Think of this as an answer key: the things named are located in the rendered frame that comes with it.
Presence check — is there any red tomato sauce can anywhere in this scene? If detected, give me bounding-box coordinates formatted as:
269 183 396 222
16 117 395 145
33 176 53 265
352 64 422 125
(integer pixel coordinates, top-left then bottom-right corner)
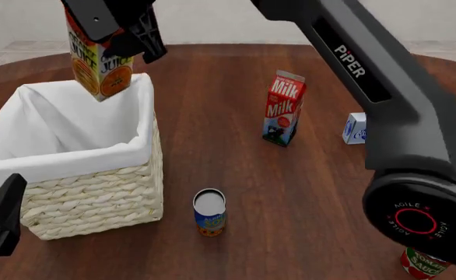
400 247 453 277

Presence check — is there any blue soup can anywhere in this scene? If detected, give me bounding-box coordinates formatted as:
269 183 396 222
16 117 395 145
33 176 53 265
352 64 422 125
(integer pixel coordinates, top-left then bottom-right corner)
192 187 228 238

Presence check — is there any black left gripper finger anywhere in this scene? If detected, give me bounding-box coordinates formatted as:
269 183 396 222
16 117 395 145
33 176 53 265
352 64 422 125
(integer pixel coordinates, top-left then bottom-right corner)
0 173 29 232

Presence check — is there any white cloth basket liner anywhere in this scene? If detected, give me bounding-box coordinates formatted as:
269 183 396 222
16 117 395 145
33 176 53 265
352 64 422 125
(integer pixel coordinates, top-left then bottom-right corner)
0 72 156 191

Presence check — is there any orange juice carton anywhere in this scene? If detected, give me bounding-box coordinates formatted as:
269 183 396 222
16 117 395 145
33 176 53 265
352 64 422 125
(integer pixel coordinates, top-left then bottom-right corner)
65 5 135 103

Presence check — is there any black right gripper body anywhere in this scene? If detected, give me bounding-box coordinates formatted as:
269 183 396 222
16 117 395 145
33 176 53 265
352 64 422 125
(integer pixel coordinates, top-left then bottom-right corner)
106 0 156 28

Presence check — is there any white wicker basket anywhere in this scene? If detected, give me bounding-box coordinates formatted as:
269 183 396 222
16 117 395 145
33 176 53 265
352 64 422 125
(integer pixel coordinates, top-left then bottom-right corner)
0 112 165 241

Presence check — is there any red milk carton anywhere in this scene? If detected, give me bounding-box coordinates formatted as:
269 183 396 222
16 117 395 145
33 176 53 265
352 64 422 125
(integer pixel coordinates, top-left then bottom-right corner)
261 68 308 148

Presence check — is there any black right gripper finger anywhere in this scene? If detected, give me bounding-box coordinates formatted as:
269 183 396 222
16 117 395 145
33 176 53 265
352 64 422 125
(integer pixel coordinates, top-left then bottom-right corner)
59 0 125 42
125 7 169 65

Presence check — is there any small white blue box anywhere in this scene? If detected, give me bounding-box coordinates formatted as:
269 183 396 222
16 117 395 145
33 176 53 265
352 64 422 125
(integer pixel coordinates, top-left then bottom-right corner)
342 112 368 145

